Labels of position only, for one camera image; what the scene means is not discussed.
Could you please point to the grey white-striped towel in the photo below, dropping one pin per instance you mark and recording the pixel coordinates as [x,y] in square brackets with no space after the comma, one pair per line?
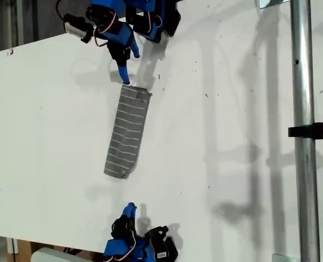
[127,131]

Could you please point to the white box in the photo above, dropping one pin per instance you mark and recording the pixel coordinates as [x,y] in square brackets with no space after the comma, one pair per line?
[52,256]

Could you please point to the wooden table leg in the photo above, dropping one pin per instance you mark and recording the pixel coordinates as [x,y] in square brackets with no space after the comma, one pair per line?
[22,249]

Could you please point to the small dark table-edge clip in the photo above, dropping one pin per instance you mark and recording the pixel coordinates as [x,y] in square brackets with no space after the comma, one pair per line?
[11,52]

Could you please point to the black clamp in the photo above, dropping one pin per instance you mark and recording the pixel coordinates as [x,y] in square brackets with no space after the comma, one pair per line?
[314,131]

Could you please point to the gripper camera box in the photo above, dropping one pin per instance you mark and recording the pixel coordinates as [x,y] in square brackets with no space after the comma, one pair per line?
[157,243]
[75,26]

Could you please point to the metal bracket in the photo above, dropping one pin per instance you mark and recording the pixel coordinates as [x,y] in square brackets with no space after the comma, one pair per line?
[268,2]

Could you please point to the steel post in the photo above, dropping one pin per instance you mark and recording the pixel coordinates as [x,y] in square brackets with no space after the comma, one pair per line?
[303,82]

